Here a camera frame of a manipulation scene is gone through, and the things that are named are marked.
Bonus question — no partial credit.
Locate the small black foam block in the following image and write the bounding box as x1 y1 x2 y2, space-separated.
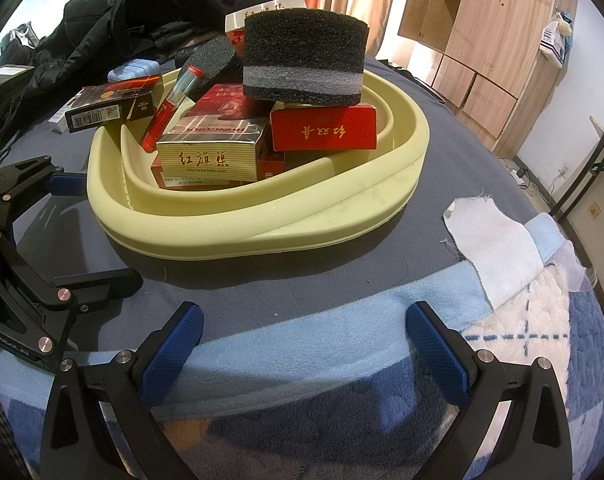
184 36 244 106

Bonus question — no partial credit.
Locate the red cigarette carton gold lettering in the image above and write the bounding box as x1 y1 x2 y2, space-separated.
270 103 379 153

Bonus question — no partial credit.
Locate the wooden wardrobe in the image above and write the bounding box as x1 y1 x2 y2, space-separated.
397 0 580 162

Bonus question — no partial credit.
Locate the white and red cigarette carton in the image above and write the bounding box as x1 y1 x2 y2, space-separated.
224 0 308 56

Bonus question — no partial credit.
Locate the red and white cigarette pack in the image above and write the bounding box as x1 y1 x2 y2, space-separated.
48 102 81 135

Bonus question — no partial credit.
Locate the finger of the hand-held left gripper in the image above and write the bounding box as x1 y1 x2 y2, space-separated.
41 267 144 314
0 156 90 212

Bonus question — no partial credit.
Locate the blue and white checked blanket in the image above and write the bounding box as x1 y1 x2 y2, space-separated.
0 212 604 480

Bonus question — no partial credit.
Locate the red and silver cigarette carton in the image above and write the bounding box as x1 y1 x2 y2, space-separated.
155 83 274 185

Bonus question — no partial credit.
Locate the light blue pill box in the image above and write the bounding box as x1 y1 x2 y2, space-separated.
106 58 159 83

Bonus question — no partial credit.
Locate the clear vial with red cap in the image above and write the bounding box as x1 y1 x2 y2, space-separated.
140 64 204 152

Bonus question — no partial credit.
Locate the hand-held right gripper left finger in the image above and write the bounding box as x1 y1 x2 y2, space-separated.
41 301 205 480

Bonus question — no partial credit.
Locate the pale yellow plastic basin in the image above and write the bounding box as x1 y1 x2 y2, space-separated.
88 66 431 261

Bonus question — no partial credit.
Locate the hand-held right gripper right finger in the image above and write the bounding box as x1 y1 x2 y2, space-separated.
406 301 575 480

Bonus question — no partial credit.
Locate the large round black foam block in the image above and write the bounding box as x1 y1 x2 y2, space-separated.
242 8 371 108

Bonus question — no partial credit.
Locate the black and red cigarette carton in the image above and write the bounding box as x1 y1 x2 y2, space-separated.
64 73 164 135

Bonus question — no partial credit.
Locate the white plastic bag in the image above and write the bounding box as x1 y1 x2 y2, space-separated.
538 12 570 69

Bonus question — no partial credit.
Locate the white cloth scrap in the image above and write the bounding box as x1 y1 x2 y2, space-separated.
441 194 595 314

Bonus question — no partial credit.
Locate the black jacket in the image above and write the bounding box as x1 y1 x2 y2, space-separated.
0 0 283 127

